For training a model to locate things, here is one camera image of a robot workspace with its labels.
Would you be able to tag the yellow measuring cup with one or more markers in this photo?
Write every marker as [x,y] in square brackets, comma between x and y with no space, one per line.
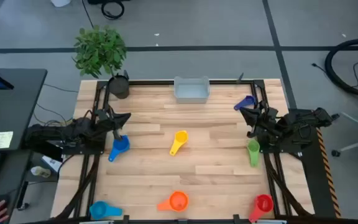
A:
[181,137]

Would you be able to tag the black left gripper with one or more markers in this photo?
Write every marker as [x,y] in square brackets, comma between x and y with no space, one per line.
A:
[106,119]

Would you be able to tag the orange measuring cup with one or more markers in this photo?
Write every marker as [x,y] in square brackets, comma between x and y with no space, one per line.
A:
[179,201]

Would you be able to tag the turquoise measuring cup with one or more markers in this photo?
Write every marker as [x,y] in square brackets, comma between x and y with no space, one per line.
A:
[98,210]

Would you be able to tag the black metal table frame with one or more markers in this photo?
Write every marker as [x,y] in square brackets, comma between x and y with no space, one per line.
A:
[166,82]

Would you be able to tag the small dark blue measuring cup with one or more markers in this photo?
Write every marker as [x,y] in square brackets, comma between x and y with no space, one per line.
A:
[249,100]

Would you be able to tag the black desk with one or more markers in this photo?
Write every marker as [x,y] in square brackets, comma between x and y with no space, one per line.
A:
[17,102]

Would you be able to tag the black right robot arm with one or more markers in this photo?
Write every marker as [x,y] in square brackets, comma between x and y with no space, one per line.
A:
[294,124]

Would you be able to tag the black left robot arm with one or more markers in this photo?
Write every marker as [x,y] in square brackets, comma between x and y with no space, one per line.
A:
[73,133]

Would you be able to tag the green measuring cup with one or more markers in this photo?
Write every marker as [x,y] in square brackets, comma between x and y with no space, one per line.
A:
[253,151]

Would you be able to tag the clear plastic bottle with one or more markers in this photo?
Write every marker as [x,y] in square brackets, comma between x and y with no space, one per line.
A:
[40,171]

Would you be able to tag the yellow sticky note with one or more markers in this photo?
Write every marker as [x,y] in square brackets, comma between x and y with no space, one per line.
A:
[2,140]

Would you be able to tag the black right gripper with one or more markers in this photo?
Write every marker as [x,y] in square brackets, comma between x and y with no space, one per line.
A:
[266,121]

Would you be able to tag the grey plastic basket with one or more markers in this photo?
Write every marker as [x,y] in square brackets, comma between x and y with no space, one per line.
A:
[191,91]

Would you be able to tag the white bin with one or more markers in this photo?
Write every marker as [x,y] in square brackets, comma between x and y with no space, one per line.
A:
[60,2]

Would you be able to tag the white box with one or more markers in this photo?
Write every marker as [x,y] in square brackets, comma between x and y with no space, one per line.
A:
[51,163]

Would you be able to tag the red measuring cup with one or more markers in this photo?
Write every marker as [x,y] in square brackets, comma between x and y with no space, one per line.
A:
[264,203]

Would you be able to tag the black metal base plate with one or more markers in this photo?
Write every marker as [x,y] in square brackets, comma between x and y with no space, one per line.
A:
[312,180]

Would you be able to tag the green leafy plant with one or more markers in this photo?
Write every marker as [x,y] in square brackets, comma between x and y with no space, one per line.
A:
[99,49]

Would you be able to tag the black plant pot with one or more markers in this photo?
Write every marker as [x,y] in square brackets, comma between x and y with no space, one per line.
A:
[119,88]

